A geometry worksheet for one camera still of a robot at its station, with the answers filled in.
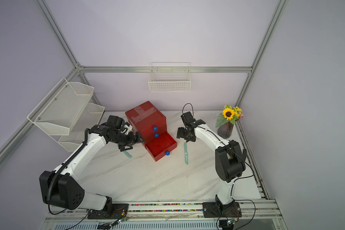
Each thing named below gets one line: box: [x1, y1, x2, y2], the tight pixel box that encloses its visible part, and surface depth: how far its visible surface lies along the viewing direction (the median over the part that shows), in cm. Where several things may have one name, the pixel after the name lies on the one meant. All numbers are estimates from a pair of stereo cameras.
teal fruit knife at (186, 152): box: [184, 141, 189, 165], surface depth 97 cm
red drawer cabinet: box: [125, 100, 178, 162], surface depth 91 cm
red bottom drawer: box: [145, 131, 178, 162], surface depth 94 cm
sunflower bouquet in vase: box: [215, 103, 244, 139], surface depth 86 cm
